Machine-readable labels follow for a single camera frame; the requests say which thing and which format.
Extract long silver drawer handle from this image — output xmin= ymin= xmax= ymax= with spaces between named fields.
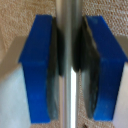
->
xmin=54 ymin=0 xmax=85 ymax=128

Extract blue padded gripper right finger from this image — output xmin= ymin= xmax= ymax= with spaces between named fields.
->
xmin=79 ymin=15 xmax=128 ymax=128

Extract blue padded gripper left finger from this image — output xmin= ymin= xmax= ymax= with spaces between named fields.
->
xmin=0 ymin=14 xmax=60 ymax=128

